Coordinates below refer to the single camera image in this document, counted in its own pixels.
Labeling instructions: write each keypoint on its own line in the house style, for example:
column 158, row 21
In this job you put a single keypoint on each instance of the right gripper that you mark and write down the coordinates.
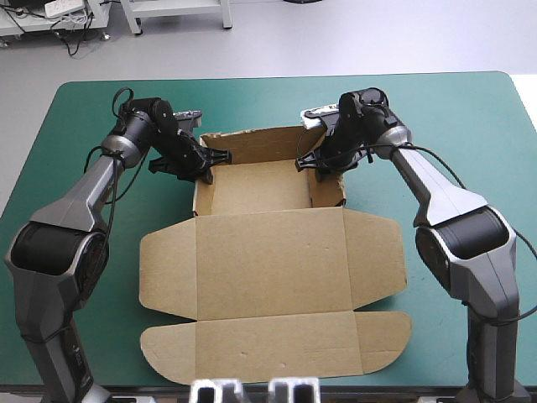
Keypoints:
column 340, row 149

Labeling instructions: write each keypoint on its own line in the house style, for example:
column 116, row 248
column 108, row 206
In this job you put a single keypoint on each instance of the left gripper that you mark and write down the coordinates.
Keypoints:
column 186, row 157

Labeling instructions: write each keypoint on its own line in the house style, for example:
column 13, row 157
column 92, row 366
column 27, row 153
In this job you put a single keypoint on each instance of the brown cardboard box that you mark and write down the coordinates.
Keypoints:
column 272, row 268

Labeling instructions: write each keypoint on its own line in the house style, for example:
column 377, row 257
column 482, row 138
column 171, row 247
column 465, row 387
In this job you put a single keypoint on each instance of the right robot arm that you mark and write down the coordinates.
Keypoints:
column 470, row 235

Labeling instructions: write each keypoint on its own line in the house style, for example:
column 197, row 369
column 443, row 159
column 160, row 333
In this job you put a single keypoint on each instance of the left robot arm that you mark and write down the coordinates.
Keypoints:
column 63, row 218

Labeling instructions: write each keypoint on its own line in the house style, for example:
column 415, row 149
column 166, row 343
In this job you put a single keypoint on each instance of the white power strip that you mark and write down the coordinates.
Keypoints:
column 63, row 7

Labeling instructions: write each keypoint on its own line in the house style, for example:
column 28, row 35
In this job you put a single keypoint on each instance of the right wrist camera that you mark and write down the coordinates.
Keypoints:
column 319, row 116

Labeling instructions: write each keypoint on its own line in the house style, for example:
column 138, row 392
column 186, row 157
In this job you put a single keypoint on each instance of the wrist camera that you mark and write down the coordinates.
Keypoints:
column 188, row 116
column 319, row 116

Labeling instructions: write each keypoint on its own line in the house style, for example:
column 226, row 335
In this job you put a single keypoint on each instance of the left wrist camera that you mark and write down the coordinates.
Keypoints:
column 188, row 116

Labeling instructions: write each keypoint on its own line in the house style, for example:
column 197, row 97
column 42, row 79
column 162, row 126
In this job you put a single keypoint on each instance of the white table frame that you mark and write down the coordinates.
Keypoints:
column 180, row 10

